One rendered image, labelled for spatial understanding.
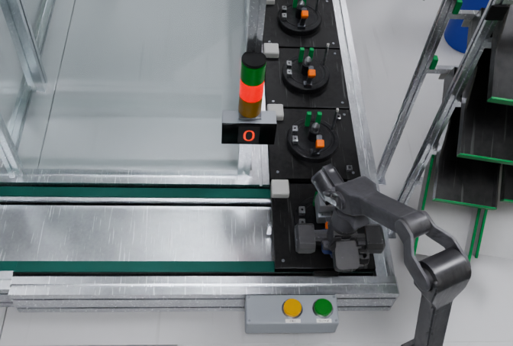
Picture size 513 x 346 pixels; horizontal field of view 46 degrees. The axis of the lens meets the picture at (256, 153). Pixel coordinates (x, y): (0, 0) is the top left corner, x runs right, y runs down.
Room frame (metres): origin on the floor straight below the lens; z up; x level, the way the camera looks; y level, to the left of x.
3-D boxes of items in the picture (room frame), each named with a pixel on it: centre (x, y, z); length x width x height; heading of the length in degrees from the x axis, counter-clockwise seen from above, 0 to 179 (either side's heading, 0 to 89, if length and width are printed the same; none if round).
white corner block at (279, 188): (0.86, -0.07, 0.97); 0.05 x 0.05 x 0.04; 7
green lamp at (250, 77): (0.87, 0.03, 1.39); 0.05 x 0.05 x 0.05
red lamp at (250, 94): (0.87, 0.03, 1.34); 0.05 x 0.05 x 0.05
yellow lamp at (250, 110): (0.87, 0.03, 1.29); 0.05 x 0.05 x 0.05
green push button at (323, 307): (0.56, -0.19, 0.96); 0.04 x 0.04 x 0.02
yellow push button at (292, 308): (0.56, -0.12, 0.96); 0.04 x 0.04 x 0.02
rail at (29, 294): (0.59, 0.08, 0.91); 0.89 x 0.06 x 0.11; 97
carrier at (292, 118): (1.03, -0.15, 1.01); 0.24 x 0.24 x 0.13; 7
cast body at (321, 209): (0.79, -0.18, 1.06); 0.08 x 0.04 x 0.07; 7
